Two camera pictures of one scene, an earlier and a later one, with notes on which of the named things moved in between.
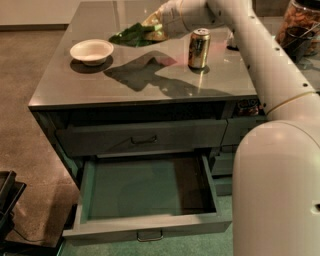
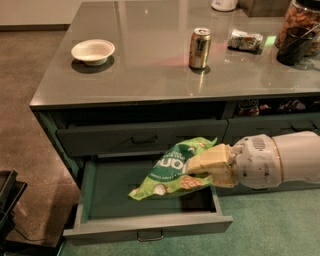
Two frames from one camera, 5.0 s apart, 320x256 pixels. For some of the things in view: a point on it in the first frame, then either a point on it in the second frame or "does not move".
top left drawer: (83, 140) does not move
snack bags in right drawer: (250, 107) does not move
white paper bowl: (92, 52) does not move
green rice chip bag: (137, 35) → (168, 174)
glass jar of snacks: (306, 14) does not move
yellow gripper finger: (154, 19) → (217, 156)
